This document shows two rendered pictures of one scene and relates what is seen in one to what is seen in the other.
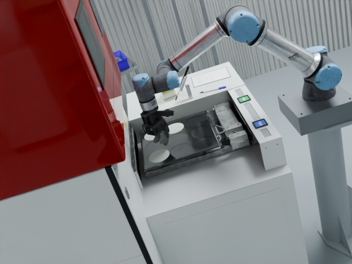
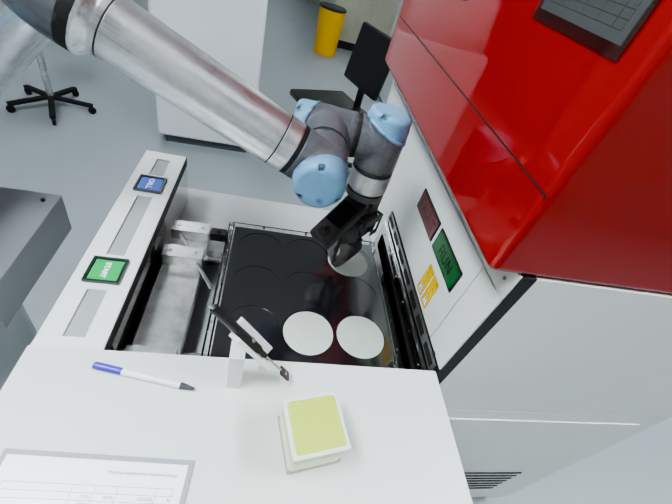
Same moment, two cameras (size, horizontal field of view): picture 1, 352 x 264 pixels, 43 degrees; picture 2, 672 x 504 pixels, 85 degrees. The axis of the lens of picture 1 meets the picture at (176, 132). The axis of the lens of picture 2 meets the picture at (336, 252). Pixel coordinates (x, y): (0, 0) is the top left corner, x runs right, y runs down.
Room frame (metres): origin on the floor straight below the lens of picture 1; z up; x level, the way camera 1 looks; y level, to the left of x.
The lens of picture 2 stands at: (2.34, -0.13, 1.50)
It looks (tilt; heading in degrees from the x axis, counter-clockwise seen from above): 42 degrees down; 162
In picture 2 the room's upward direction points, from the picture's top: 19 degrees clockwise
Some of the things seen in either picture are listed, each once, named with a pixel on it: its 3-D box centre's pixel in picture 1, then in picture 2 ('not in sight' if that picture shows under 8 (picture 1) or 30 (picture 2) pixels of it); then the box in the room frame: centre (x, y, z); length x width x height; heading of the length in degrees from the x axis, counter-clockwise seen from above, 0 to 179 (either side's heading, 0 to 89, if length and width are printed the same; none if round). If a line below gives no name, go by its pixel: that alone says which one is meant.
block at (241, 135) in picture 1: (238, 136); (191, 230); (1.68, -0.26, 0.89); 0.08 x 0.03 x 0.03; 89
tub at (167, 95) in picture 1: (167, 91); (311, 433); (2.16, -0.02, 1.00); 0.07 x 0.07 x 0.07; 11
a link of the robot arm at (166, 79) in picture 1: (165, 80); (325, 132); (1.76, -0.03, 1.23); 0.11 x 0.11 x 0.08; 83
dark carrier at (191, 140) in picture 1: (177, 139); (306, 290); (1.83, 0.00, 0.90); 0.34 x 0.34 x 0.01; 89
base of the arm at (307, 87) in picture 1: (317, 84); not in sight; (1.79, -0.69, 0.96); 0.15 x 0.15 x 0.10
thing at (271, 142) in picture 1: (254, 123); (134, 249); (1.75, -0.36, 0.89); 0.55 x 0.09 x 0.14; 179
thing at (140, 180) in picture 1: (135, 154); (395, 295); (1.81, 0.21, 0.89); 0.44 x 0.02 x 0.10; 179
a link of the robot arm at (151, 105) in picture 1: (149, 103); (367, 178); (1.75, 0.07, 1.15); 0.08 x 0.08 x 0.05
